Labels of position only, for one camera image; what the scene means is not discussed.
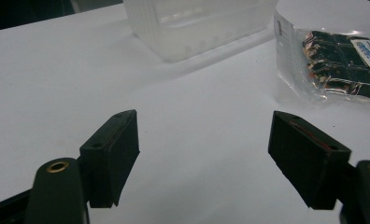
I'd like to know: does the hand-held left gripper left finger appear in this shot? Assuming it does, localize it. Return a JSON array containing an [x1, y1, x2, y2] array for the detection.
[[78, 108, 141, 209]]

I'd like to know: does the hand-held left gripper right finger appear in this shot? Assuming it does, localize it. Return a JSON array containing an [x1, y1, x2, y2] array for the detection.
[[267, 110, 352, 211]]

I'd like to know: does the translucent plastic container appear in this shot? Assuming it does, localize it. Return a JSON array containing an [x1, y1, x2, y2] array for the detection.
[[122, 0, 279, 63]]

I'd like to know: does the clear bag of dark packets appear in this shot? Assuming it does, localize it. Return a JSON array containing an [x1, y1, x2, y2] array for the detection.
[[273, 11, 370, 105]]

